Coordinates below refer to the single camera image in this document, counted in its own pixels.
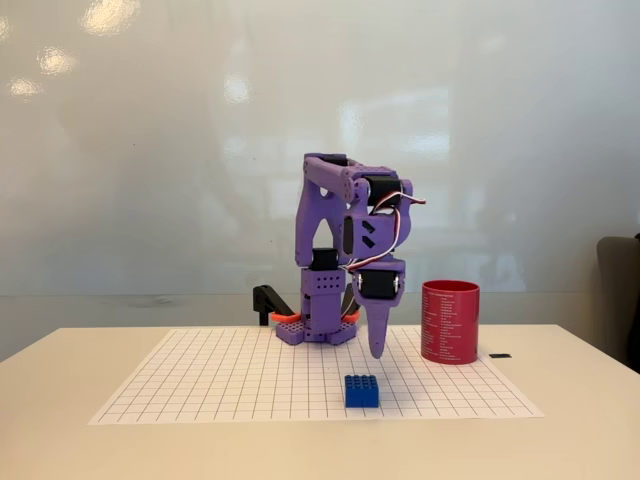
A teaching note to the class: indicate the purple gripper black servo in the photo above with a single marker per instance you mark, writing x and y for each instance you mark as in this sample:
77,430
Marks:
378,288

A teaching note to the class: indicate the blue toy brick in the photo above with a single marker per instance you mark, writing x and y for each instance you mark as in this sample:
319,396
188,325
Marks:
361,392

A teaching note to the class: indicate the purple robot arm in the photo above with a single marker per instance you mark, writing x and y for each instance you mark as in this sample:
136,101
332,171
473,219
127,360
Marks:
312,215

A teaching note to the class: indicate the red cup with white print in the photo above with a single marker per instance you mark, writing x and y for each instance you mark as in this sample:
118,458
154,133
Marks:
452,325

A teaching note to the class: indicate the black orange table clamp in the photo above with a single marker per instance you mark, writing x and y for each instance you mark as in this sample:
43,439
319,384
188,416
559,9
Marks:
351,316
265,300

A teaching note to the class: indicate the white grid paper sheet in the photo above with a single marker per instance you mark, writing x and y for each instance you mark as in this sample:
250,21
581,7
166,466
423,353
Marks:
225,380

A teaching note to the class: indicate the dark chair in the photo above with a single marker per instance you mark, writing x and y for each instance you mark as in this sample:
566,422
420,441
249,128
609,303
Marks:
617,300

